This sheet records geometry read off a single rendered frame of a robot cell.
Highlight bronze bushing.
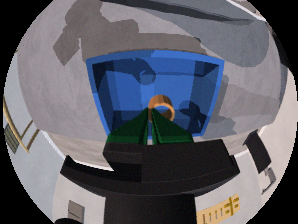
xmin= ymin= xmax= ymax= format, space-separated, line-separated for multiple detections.
xmin=148 ymin=95 xmax=175 ymax=123

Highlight blue open crate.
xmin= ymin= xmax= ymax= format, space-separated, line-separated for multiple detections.
xmin=86 ymin=50 xmax=225 ymax=137

